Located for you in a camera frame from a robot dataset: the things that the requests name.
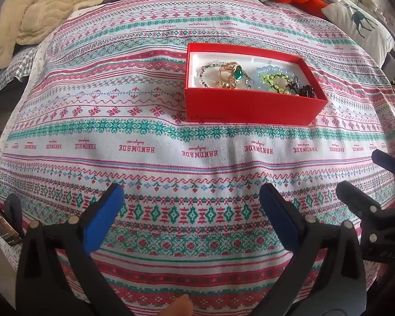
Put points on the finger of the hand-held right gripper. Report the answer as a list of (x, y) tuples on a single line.
[(365, 207), (391, 164)]

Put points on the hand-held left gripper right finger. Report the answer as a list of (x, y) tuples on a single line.
[(279, 217)]

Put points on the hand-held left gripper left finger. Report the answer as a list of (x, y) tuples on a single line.
[(102, 223)]

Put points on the red jewelry box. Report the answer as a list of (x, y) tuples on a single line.
[(250, 108)]

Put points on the black jewelry piece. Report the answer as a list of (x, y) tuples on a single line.
[(301, 89)]

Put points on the person's left hand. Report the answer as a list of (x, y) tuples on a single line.
[(177, 307)]

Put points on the red green patterned bedspread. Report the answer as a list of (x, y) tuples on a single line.
[(118, 138)]

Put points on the dark printed box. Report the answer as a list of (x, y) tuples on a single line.
[(1, 220)]

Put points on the white pillow with deer print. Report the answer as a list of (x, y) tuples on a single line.
[(358, 23)]

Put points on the grey checked sheet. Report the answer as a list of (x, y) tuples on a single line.
[(10, 69)]

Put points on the beige quilted blanket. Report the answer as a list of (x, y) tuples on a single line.
[(46, 6)]

